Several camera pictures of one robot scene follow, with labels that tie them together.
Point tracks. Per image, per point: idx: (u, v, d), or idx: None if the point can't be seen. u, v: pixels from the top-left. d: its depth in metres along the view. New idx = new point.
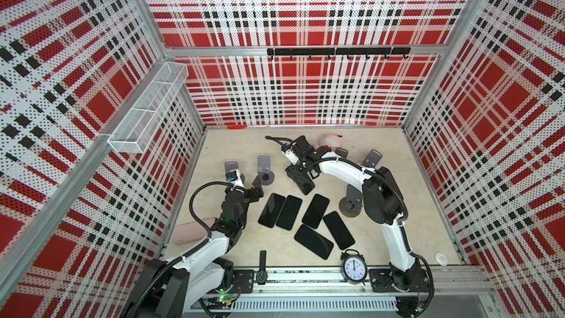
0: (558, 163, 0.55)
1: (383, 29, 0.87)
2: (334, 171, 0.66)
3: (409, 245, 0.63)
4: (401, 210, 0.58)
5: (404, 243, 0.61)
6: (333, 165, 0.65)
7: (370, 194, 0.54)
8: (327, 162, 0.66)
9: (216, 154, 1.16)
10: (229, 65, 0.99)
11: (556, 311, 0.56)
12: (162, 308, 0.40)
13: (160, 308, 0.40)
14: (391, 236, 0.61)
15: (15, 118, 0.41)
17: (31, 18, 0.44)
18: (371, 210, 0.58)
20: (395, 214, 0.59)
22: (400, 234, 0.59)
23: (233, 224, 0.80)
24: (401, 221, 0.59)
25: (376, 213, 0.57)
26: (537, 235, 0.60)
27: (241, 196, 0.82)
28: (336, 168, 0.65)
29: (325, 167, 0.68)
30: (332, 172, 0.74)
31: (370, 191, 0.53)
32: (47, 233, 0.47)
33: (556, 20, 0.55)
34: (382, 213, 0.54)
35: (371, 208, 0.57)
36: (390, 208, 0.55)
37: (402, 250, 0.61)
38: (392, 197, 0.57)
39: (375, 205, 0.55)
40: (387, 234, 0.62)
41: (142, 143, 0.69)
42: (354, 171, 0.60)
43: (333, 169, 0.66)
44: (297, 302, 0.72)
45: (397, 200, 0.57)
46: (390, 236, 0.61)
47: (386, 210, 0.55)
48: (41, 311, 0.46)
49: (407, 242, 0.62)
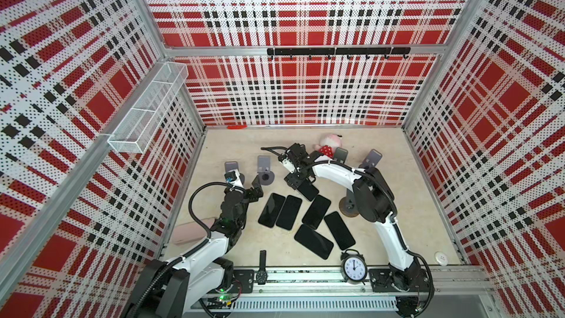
0: (558, 163, 0.55)
1: (383, 29, 0.87)
2: (327, 173, 0.68)
3: (404, 243, 0.63)
4: (392, 208, 0.60)
5: (399, 241, 0.62)
6: (326, 168, 0.67)
7: (361, 194, 0.56)
8: (320, 165, 0.69)
9: (216, 154, 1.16)
10: (229, 65, 0.99)
11: (556, 311, 0.56)
12: (162, 308, 0.40)
13: (161, 309, 0.40)
14: (386, 236, 0.62)
15: (15, 118, 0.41)
17: (31, 18, 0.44)
18: (364, 210, 0.59)
20: (388, 212, 0.61)
22: (394, 232, 0.61)
23: (232, 224, 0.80)
24: (393, 218, 0.60)
25: (368, 213, 0.59)
26: (537, 235, 0.60)
27: (240, 196, 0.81)
28: (328, 170, 0.67)
29: (318, 169, 0.70)
30: (326, 174, 0.69)
31: (360, 191, 0.55)
32: (48, 232, 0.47)
33: (557, 20, 0.55)
34: (374, 212, 0.56)
35: (363, 208, 0.59)
36: (382, 207, 0.57)
37: (399, 249, 0.62)
38: (382, 196, 0.59)
39: (367, 204, 0.56)
40: (383, 234, 0.62)
41: (142, 143, 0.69)
42: (345, 171, 0.62)
43: (325, 172, 0.69)
44: (297, 302, 0.72)
45: (387, 199, 0.59)
46: (386, 235, 0.62)
47: (378, 209, 0.57)
48: (41, 311, 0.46)
49: (402, 240, 0.62)
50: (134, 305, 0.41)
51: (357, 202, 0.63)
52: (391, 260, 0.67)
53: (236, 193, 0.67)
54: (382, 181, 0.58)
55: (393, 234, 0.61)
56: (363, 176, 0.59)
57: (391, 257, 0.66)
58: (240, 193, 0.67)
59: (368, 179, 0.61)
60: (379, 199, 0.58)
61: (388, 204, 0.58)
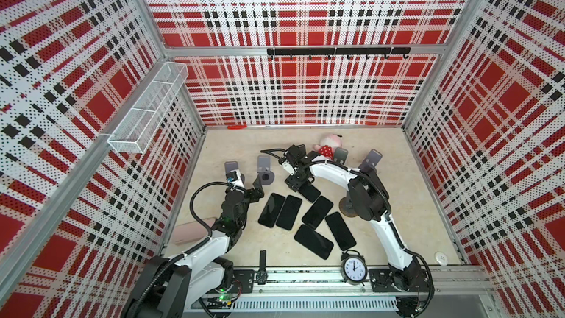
0: (558, 163, 0.55)
1: (383, 29, 0.87)
2: (324, 173, 0.70)
3: (402, 242, 0.64)
4: (386, 207, 0.62)
5: (396, 240, 0.63)
6: (323, 168, 0.69)
7: (357, 193, 0.57)
8: (317, 165, 0.70)
9: (216, 154, 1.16)
10: (229, 65, 0.99)
11: (556, 311, 0.56)
12: (164, 304, 0.40)
13: (163, 304, 0.40)
14: (384, 236, 0.63)
15: (15, 118, 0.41)
17: (31, 18, 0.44)
18: (360, 208, 0.60)
20: (382, 210, 0.62)
22: (391, 231, 0.62)
23: (233, 224, 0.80)
24: (388, 216, 0.61)
25: (363, 211, 0.60)
26: (538, 235, 0.60)
27: (241, 195, 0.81)
28: (324, 170, 0.69)
29: (315, 169, 0.72)
30: (323, 175, 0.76)
31: (356, 189, 0.57)
32: (48, 232, 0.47)
33: (557, 20, 0.55)
34: (369, 210, 0.58)
35: (359, 207, 0.60)
36: (377, 205, 0.59)
37: (397, 248, 0.63)
38: (377, 195, 0.60)
39: (363, 203, 0.58)
40: (381, 234, 0.63)
41: (142, 143, 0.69)
42: (341, 171, 0.64)
43: (322, 172, 0.70)
44: (297, 302, 0.72)
45: (382, 197, 0.60)
46: (383, 235, 0.63)
47: (374, 207, 0.58)
48: (40, 311, 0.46)
49: (399, 238, 0.63)
50: (136, 300, 0.41)
51: (352, 201, 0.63)
52: (391, 260, 0.67)
53: (237, 193, 0.68)
54: (377, 179, 0.60)
55: (391, 232, 0.62)
56: (360, 174, 0.61)
57: (391, 258, 0.66)
58: (240, 193, 0.67)
59: (365, 178, 0.63)
60: (375, 197, 0.60)
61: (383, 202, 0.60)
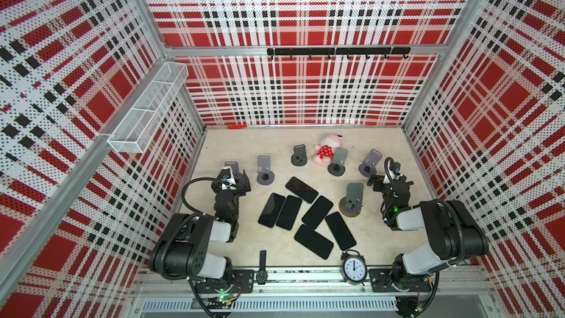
0: (558, 162, 0.55)
1: (383, 29, 0.87)
2: (407, 221, 0.65)
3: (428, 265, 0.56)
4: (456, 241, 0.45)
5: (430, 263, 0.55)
6: (407, 213, 0.65)
7: (427, 209, 0.51)
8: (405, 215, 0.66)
9: (216, 153, 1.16)
10: (229, 65, 0.99)
11: (556, 311, 0.56)
12: (193, 239, 0.46)
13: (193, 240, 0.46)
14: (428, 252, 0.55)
15: (15, 118, 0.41)
17: (30, 18, 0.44)
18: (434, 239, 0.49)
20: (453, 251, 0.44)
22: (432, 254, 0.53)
23: (228, 221, 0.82)
24: (456, 260, 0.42)
25: (437, 243, 0.48)
26: (538, 234, 0.60)
27: (230, 193, 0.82)
28: (407, 216, 0.65)
29: (404, 219, 0.66)
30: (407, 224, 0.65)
31: (429, 205, 0.51)
32: (48, 232, 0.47)
33: (557, 20, 0.55)
34: (443, 240, 0.46)
35: (432, 238, 0.50)
36: (452, 232, 0.46)
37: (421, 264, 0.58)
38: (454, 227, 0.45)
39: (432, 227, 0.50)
40: (430, 249, 0.54)
41: (142, 143, 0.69)
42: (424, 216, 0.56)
43: (407, 221, 0.65)
44: (298, 302, 0.72)
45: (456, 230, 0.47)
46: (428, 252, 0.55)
47: (451, 234, 0.46)
48: (41, 311, 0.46)
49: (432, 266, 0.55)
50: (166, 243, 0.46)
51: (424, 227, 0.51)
52: (405, 259, 0.65)
53: (226, 192, 0.70)
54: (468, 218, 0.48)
55: (435, 260, 0.52)
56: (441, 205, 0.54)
57: (407, 259, 0.65)
58: (230, 191, 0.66)
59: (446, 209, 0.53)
60: (466, 233, 0.46)
61: (478, 245, 0.45)
